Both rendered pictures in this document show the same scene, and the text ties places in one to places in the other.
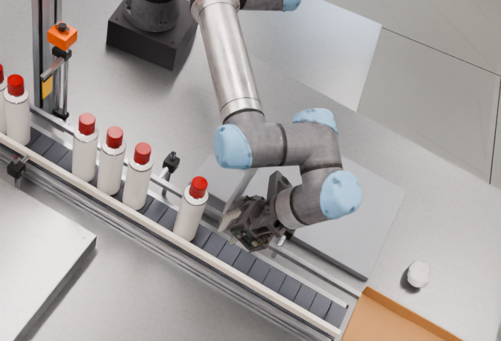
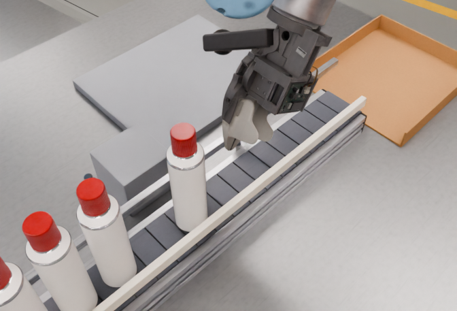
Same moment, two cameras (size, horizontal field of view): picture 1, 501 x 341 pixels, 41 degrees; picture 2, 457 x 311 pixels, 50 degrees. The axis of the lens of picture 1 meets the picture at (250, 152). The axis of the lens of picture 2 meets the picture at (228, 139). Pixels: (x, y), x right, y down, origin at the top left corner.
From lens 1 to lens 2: 0.89 m
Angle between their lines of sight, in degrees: 34
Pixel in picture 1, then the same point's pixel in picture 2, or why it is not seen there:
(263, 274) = (271, 150)
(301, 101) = (43, 61)
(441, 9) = not seen: outside the picture
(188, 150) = (55, 190)
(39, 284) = not seen: outside the picture
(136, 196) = (130, 254)
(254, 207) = (266, 62)
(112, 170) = (80, 271)
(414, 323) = (339, 55)
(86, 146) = (25, 294)
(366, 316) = (326, 86)
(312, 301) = (312, 116)
